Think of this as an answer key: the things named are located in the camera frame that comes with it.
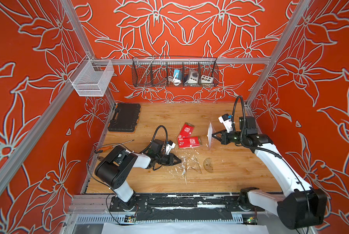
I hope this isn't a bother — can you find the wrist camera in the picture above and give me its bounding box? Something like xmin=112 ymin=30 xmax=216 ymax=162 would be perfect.
xmin=165 ymin=140 xmax=176 ymax=155
xmin=218 ymin=114 xmax=233 ymax=133

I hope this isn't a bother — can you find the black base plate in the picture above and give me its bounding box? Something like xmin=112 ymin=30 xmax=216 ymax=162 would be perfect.
xmin=106 ymin=194 xmax=263 ymax=224

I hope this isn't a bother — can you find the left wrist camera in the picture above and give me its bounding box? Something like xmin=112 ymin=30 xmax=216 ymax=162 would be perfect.
xmin=165 ymin=140 xmax=176 ymax=155

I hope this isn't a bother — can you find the white grey device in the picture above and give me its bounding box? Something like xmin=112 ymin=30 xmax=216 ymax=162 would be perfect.
xmin=185 ymin=70 xmax=199 ymax=84

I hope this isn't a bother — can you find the blue white box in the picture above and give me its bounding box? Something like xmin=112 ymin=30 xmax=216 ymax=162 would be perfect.
xmin=173 ymin=69 xmax=182 ymax=81

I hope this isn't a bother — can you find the black wire basket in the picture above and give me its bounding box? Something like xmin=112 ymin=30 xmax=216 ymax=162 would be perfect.
xmin=132 ymin=56 xmax=219 ymax=88

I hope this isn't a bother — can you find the black tool case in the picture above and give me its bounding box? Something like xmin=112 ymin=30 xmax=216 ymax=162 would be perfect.
xmin=107 ymin=103 xmax=141 ymax=133

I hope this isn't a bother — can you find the red ruler set lower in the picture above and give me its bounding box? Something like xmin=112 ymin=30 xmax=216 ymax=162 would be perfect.
xmin=177 ymin=136 xmax=202 ymax=149

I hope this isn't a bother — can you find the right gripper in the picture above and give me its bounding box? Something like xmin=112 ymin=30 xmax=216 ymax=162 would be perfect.
xmin=211 ymin=129 xmax=247 ymax=145

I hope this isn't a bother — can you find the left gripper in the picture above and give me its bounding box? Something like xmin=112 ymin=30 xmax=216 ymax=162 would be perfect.
xmin=154 ymin=154 xmax=181 ymax=167

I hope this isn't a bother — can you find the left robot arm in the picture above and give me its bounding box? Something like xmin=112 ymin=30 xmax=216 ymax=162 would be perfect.
xmin=95 ymin=125 xmax=182 ymax=206

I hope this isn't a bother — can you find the white mesh basket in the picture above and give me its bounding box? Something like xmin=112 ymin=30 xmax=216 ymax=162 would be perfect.
xmin=69 ymin=60 xmax=115 ymax=97

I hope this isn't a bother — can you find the white dotted cube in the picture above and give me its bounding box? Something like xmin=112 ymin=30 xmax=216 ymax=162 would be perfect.
xmin=201 ymin=75 xmax=213 ymax=85

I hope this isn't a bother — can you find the clear triangle ruler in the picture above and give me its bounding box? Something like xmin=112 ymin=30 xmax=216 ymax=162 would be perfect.
xmin=189 ymin=160 xmax=202 ymax=174

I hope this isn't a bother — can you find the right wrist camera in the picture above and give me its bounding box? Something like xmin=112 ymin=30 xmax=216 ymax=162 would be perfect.
xmin=218 ymin=114 xmax=233 ymax=133

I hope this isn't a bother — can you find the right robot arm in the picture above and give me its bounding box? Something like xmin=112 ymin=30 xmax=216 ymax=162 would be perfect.
xmin=207 ymin=96 xmax=328 ymax=234

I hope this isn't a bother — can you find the orange handled screwdriver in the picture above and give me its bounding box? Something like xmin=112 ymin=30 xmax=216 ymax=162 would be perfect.
xmin=94 ymin=139 xmax=134 ymax=154

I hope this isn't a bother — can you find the clear protractor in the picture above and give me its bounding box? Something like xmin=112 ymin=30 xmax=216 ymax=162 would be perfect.
xmin=203 ymin=158 xmax=213 ymax=173

